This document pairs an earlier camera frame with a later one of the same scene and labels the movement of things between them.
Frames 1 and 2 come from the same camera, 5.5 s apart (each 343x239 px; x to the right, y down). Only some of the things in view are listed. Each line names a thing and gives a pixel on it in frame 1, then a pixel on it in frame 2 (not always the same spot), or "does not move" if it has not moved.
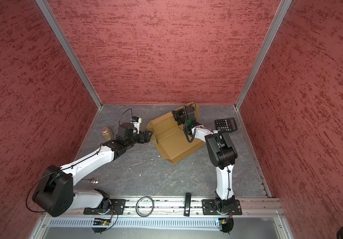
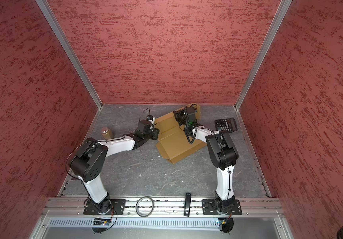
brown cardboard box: x=170 y=139 does not move
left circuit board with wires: x=99 y=221 does not move
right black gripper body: x=179 y=116 does not move
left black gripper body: x=140 y=138 to x=153 y=135
